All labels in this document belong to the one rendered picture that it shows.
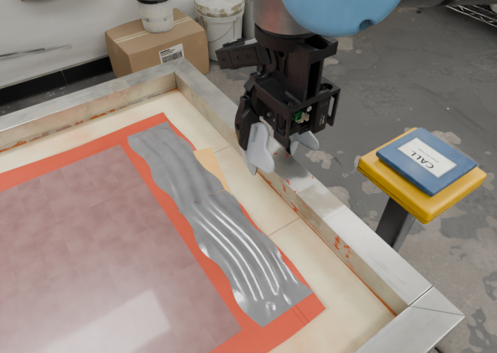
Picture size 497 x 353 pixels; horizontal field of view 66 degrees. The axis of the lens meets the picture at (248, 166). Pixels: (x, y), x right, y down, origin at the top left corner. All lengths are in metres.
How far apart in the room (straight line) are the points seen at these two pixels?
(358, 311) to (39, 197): 0.43
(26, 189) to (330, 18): 0.48
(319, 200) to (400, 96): 2.06
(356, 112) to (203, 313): 1.96
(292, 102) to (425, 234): 1.44
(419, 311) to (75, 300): 0.36
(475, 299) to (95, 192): 1.45
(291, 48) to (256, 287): 0.25
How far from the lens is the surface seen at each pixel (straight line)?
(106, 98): 0.67
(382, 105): 2.39
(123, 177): 0.57
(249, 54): 0.44
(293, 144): 0.54
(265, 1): 0.37
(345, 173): 1.91
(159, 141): 0.60
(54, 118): 0.67
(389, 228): 0.70
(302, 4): 0.23
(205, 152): 0.58
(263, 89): 0.42
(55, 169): 0.62
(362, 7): 0.24
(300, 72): 0.38
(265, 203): 0.51
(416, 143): 0.62
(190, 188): 0.52
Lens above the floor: 1.35
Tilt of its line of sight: 46 degrees down
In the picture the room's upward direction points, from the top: straight up
